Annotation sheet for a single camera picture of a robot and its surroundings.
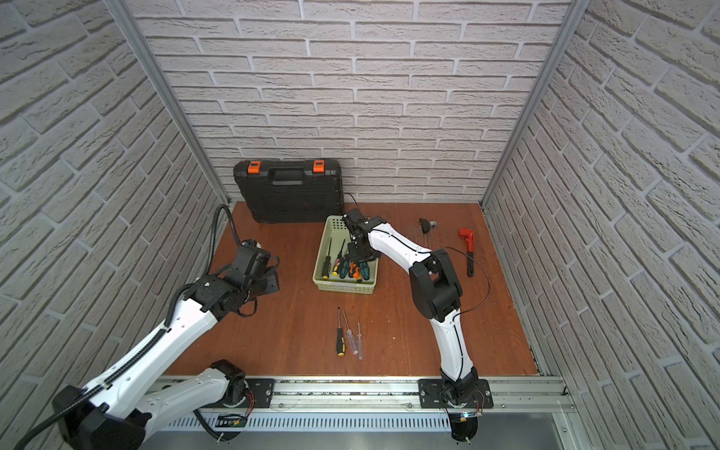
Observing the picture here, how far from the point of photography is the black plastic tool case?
0.94 m

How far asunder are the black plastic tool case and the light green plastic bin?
0.07 metres

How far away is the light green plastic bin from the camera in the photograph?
35.8 inches
